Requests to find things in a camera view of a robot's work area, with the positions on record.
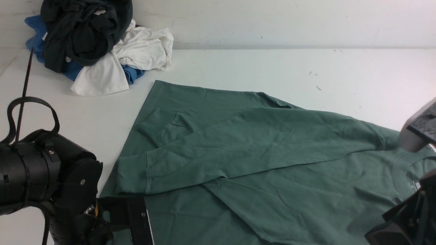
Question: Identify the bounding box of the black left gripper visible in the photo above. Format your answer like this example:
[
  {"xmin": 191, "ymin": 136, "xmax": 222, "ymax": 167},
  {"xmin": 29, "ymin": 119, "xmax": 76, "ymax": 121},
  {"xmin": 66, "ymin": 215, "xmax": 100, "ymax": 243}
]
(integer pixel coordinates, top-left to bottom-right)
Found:
[{"xmin": 45, "ymin": 159, "xmax": 154, "ymax": 245}]

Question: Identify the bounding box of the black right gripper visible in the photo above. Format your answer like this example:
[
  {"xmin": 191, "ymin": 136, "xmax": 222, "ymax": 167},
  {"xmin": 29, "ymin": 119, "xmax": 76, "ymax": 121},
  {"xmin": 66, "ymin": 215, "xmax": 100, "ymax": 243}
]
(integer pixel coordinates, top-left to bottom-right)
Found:
[{"xmin": 364, "ymin": 170, "xmax": 436, "ymax": 245}]

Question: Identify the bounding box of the green long-sleeve top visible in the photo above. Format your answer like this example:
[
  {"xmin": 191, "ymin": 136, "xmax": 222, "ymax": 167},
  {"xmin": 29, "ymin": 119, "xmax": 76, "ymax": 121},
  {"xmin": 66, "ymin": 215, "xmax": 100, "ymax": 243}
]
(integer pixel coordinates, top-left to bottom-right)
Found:
[{"xmin": 101, "ymin": 81, "xmax": 435, "ymax": 245}]

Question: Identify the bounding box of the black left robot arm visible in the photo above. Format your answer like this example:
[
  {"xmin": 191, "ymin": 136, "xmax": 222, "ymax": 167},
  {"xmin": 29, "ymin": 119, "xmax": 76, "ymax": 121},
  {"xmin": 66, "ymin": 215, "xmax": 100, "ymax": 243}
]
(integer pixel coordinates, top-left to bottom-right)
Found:
[{"xmin": 1, "ymin": 130, "xmax": 154, "ymax": 245}]

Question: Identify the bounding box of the white crumpled garment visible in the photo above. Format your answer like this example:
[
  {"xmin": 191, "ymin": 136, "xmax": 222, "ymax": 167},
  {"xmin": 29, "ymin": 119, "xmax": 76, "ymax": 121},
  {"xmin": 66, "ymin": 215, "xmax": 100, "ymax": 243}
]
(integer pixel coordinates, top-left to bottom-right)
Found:
[{"xmin": 71, "ymin": 20, "xmax": 174, "ymax": 96}]

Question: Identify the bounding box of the black crumpled garment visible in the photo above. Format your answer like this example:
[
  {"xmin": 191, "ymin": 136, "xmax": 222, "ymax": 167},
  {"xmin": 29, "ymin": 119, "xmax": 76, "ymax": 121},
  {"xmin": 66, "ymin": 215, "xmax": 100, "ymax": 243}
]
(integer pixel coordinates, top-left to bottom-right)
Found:
[{"xmin": 40, "ymin": 0, "xmax": 133, "ymax": 73}]

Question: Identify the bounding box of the blue crumpled garment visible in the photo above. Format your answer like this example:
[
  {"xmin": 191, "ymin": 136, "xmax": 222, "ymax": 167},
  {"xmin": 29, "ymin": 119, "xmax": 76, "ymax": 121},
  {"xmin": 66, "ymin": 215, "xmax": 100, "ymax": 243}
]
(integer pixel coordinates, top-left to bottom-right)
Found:
[{"xmin": 25, "ymin": 15, "xmax": 146, "ymax": 85}]

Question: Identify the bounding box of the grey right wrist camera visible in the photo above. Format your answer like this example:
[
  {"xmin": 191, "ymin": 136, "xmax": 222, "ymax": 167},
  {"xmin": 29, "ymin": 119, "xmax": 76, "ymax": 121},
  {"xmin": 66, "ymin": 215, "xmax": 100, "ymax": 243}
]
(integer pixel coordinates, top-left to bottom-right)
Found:
[{"xmin": 399, "ymin": 98, "xmax": 436, "ymax": 152}]

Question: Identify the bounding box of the black left camera cable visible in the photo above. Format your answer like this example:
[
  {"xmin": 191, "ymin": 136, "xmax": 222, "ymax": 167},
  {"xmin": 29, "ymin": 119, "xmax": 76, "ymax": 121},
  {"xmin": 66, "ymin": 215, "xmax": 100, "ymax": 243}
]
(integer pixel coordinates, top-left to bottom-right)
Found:
[{"xmin": 0, "ymin": 48, "xmax": 60, "ymax": 145}]

